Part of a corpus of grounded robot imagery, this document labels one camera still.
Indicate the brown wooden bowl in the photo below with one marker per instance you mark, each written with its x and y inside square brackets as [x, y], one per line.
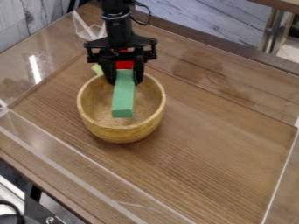
[95, 110]

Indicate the green stick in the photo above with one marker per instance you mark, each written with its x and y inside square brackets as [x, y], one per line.
[124, 93]

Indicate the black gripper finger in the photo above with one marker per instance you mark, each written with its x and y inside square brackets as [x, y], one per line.
[109, 70]
[139, 69]

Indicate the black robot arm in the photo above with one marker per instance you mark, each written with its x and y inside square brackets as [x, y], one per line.
[116, 9]

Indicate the clear acrylic tray wall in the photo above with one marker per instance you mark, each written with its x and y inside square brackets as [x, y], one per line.
[99, 196]

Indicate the light green flat piece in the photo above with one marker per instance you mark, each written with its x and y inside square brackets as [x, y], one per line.
[96, 69]

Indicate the red plush ball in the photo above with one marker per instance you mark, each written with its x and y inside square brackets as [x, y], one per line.
[124, 64]

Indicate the clear acrylic stand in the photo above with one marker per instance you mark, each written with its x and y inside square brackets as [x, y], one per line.
[87, 32]

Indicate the metal table leg background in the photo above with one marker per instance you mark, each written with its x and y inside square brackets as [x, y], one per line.
[276, 30]

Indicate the black table frame leg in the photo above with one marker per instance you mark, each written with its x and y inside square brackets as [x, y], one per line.
[36, 210]

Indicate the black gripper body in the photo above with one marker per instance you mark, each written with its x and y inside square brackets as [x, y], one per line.
[121, 45]

